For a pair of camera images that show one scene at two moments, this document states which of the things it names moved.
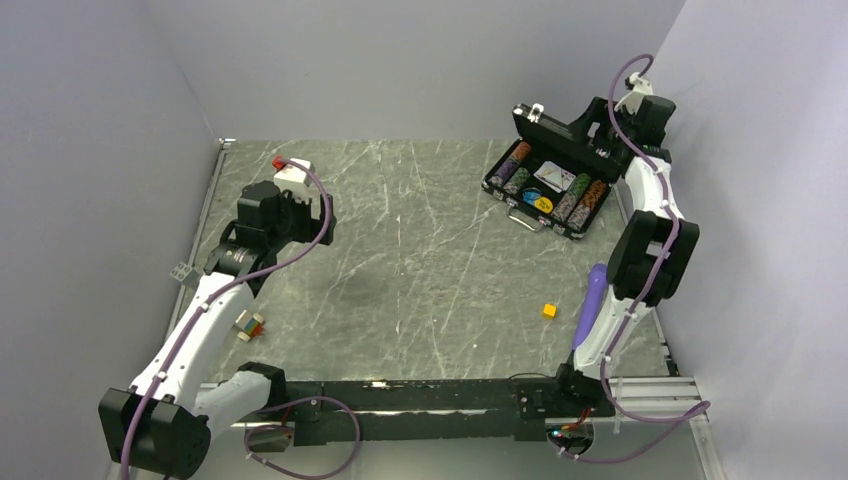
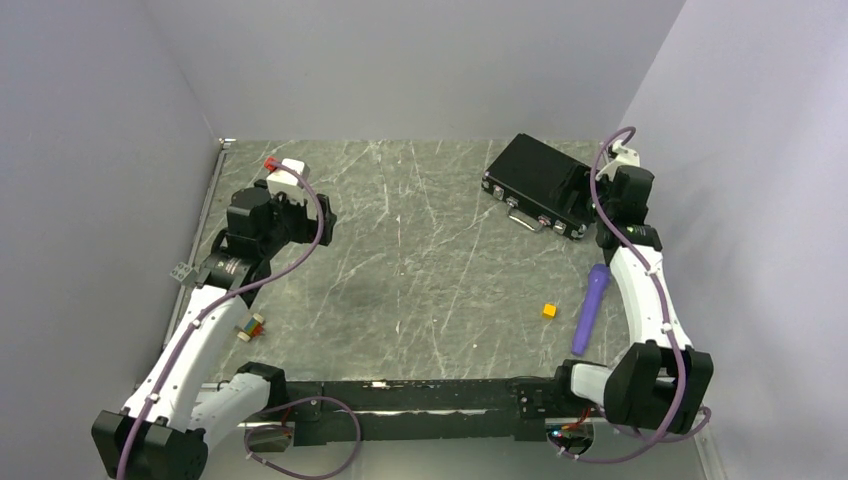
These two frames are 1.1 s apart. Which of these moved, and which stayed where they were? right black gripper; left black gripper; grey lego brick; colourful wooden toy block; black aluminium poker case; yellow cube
Moved: black aluminium poker case; right black gripper
Stayed: left black gripper; grey lego brick; colourful wooden toy block; yellow cube
